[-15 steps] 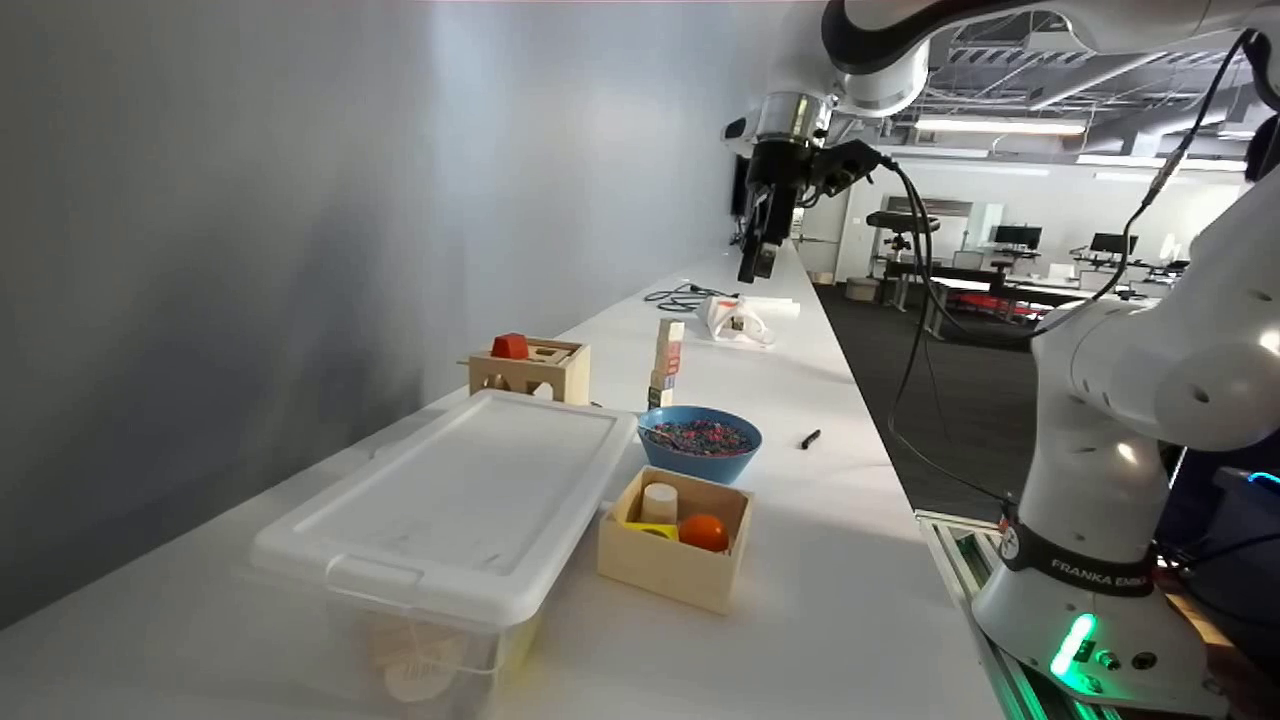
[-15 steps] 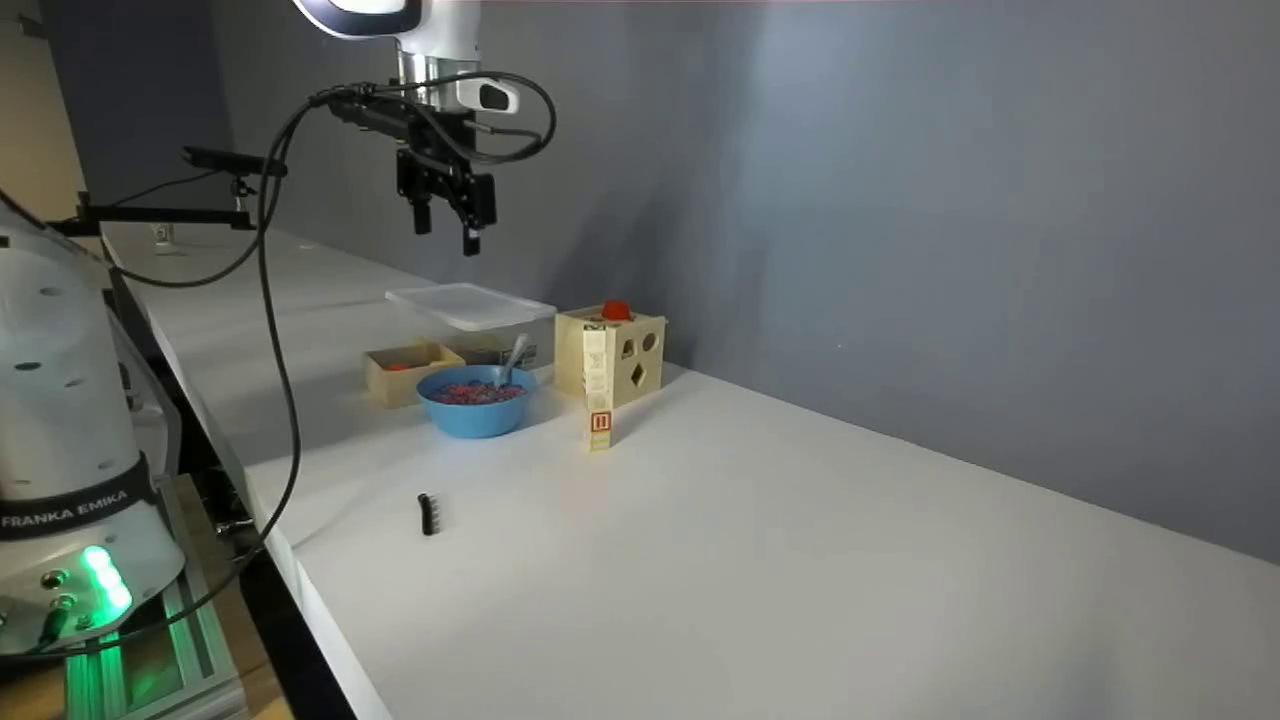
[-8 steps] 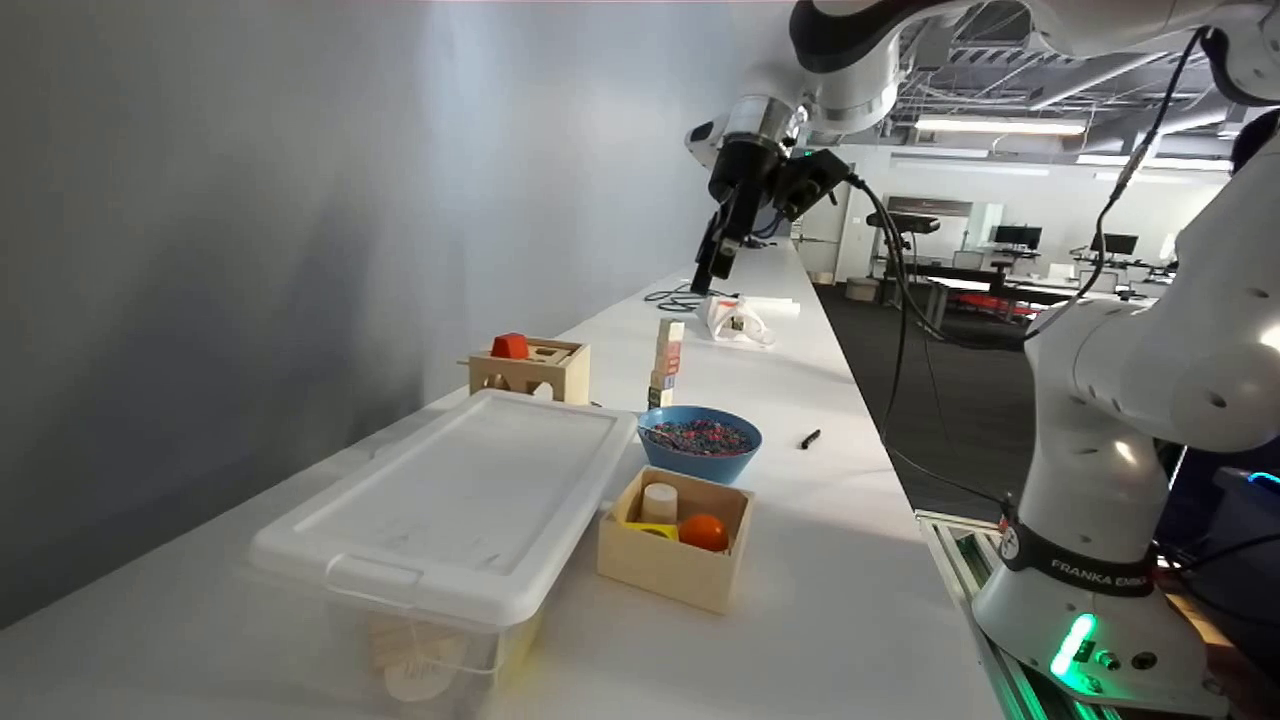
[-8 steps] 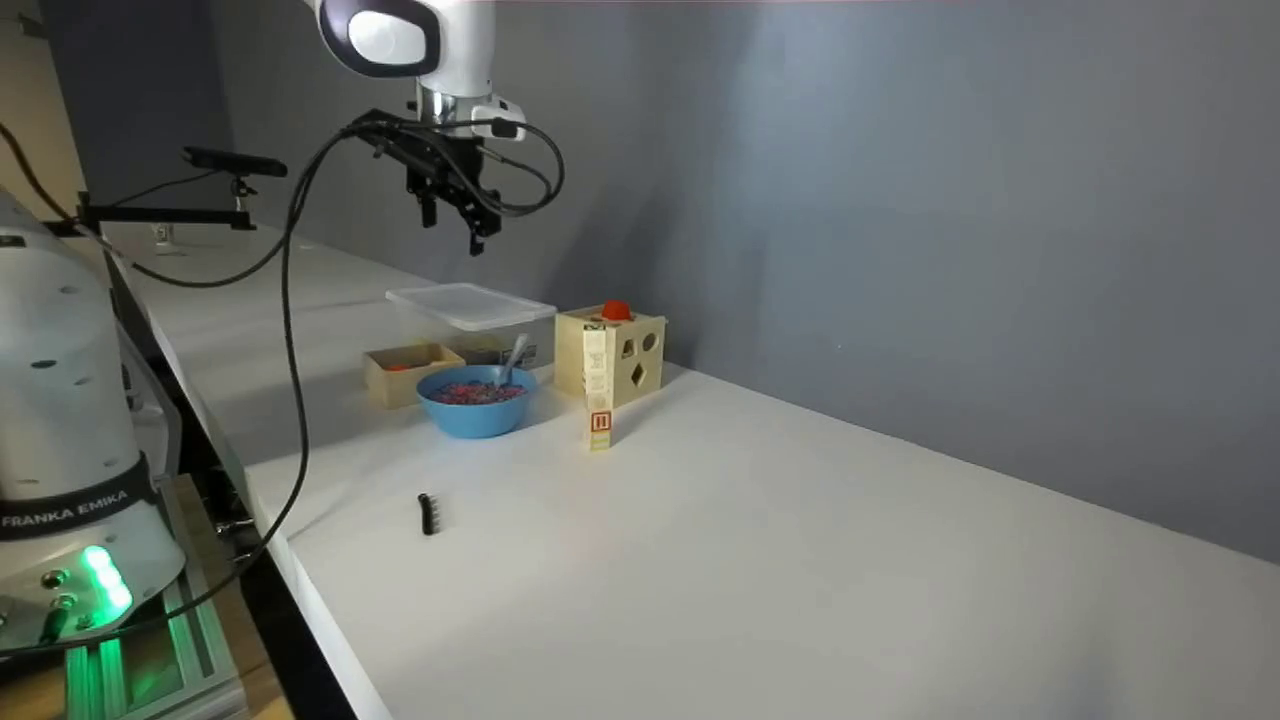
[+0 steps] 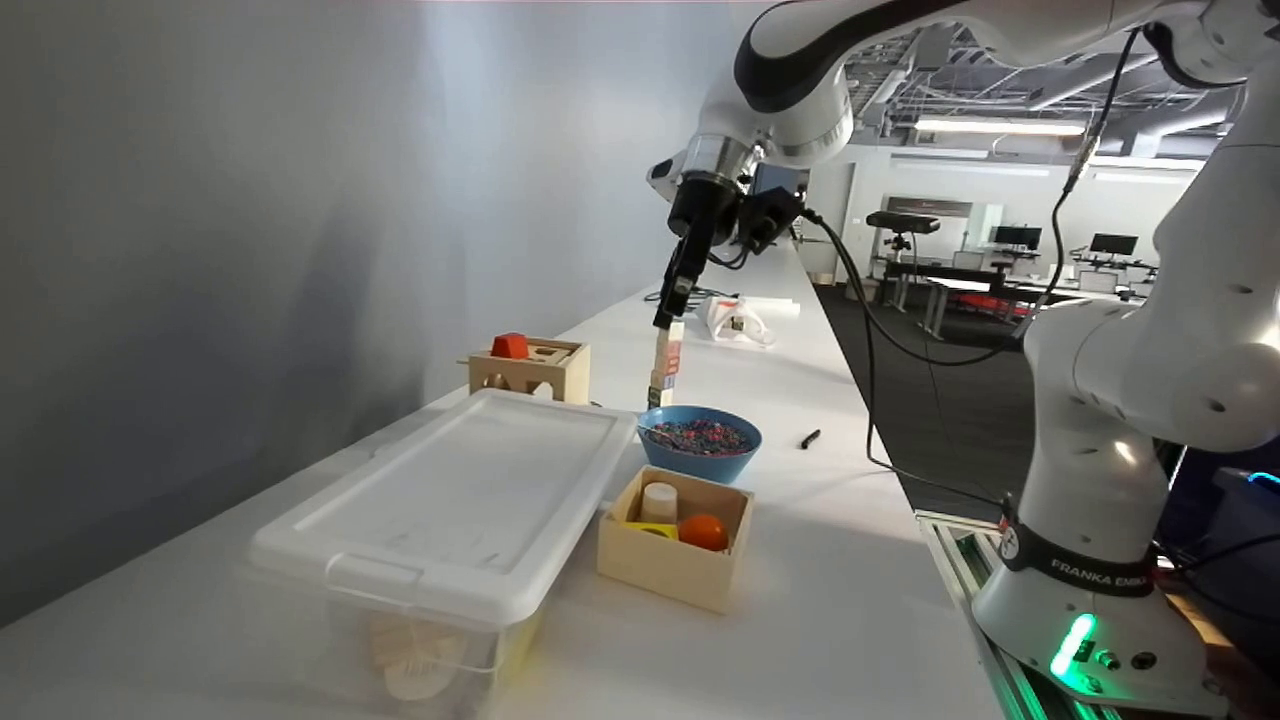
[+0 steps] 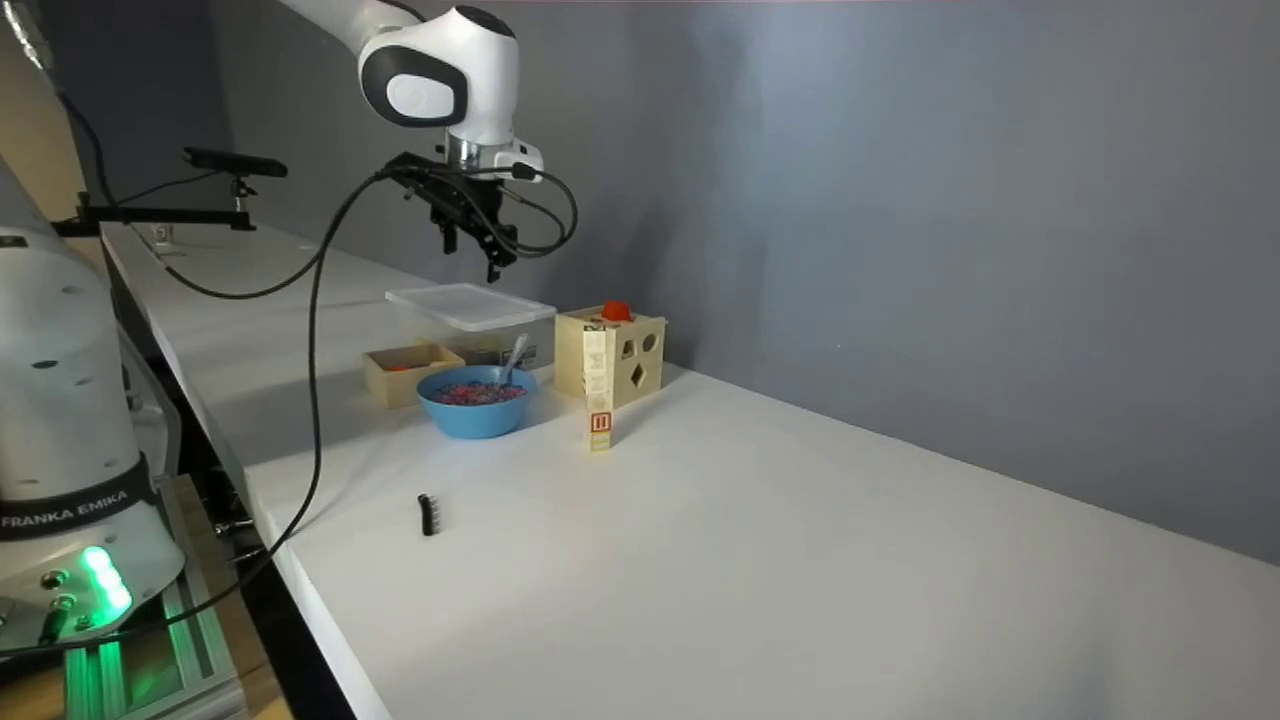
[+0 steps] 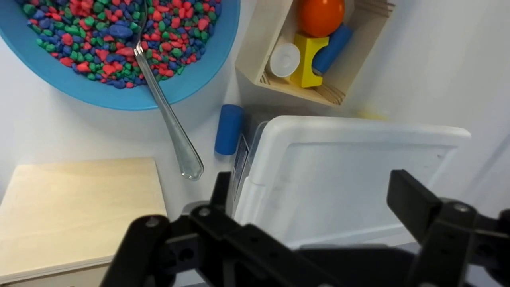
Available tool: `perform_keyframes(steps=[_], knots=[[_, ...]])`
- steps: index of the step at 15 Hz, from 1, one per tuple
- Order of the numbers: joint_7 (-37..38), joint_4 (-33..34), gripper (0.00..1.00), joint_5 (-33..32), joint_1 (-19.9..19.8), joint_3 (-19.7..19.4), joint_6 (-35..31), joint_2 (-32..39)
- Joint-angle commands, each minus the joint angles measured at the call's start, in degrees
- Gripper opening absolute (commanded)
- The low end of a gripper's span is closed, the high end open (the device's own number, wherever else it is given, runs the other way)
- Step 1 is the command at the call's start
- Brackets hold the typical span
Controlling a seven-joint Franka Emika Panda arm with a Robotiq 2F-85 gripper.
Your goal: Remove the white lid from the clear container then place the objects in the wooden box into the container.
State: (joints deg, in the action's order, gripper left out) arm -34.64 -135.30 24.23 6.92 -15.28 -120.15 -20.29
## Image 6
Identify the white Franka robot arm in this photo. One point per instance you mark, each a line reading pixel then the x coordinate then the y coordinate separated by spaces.
pixel 443 55

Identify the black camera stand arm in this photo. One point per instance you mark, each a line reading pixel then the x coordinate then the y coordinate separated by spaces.
pixel 175 215

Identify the white plastic lid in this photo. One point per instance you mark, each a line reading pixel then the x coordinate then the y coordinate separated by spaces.
pixel 471 304

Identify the black bar camera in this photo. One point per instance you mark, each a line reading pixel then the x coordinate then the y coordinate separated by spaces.
pixel 232 161

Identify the red cylinder block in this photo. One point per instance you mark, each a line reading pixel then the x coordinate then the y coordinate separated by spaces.
pixel 612 312

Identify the small wooden box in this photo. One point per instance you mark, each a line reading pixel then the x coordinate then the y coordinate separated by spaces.
pixel 400 382

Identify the small black object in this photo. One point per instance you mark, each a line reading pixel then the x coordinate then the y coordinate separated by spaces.
pixel 427 519

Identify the blue bowl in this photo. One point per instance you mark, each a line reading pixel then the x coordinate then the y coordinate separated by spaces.
pixel 472 420

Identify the clear plastic container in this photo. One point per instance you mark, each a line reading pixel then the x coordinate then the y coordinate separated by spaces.
pixel 515 340

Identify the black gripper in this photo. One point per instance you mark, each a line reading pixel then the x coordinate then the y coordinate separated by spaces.
pixel 472 192

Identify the tall wooden block red label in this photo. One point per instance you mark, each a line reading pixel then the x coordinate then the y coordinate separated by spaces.
pixel 603 420

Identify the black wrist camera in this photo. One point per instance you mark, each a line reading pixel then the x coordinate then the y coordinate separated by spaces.
pixel 412 171

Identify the multicoloured bowl contents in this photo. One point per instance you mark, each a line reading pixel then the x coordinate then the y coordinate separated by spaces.
pixel 478 394

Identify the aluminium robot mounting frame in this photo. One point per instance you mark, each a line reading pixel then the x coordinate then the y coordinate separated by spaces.
pixel 160 665

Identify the wooden shape sorter cube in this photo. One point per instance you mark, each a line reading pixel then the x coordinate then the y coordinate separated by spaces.
pixel 621 363

